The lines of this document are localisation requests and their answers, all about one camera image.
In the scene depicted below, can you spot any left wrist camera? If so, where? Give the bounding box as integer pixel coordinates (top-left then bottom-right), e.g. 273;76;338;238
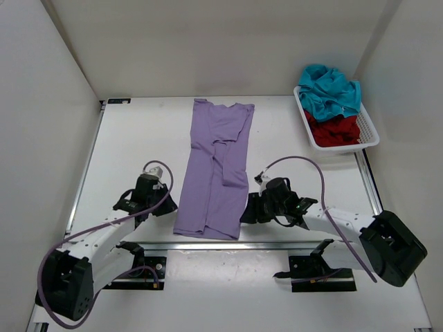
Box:
143;166;163;181

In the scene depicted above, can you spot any teal t shirt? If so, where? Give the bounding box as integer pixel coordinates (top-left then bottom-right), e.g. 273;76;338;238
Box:
298;64;361;122

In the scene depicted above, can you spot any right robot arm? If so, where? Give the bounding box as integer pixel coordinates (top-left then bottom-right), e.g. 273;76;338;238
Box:
240;178;427;287

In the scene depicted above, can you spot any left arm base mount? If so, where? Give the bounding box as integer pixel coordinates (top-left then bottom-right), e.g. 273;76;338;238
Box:
104;241;167;291

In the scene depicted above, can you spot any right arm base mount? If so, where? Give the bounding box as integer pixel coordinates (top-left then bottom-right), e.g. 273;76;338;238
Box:
273;239;356;293

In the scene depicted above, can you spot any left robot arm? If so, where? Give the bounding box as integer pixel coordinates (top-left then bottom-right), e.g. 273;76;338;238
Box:
35;167;177;322

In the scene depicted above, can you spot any white plastic basket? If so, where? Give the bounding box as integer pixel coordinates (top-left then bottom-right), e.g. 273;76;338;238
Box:
293;86;380;156

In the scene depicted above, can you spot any purple t shirt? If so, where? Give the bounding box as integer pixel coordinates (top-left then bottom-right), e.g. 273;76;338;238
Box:
173;99;255;240

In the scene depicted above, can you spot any red t shirt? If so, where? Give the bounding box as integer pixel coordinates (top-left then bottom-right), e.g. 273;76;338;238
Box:
304;111;361;147

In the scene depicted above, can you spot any black label sticker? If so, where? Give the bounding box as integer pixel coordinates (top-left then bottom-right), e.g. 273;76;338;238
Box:
107;98;132;104

